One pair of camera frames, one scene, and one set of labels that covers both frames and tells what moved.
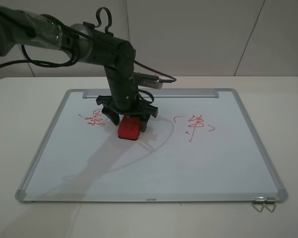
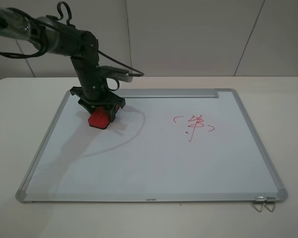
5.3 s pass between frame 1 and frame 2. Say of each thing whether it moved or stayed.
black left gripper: moved
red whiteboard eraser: moved
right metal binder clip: stayed
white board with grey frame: stayed
